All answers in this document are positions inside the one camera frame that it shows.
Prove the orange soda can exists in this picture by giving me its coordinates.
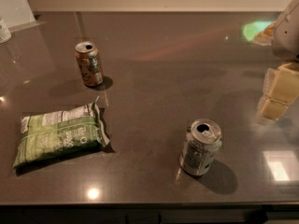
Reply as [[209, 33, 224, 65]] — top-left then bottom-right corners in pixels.
[[75, 41, 104, 87]]

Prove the white bottle at left edge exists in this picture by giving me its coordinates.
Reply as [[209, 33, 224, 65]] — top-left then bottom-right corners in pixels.
[[0, 17, 12, 43]]

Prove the white board leaning on wall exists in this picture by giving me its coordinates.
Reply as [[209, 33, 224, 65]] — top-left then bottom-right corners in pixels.
[[0, 0, 44, 32]]

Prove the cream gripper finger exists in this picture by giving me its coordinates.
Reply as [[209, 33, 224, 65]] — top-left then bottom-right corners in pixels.
[[257, 62, 299, 121]]

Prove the green chip bag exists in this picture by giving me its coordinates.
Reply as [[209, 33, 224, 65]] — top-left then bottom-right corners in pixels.
[[13, 98, 110, 169]]

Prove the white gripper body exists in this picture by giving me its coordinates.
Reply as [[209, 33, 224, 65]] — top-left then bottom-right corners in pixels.
[[272, 0, 299, 62]]

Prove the silver green 7up can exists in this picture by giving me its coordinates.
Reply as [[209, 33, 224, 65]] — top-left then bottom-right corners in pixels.
[[179, 119, 222, 176]]

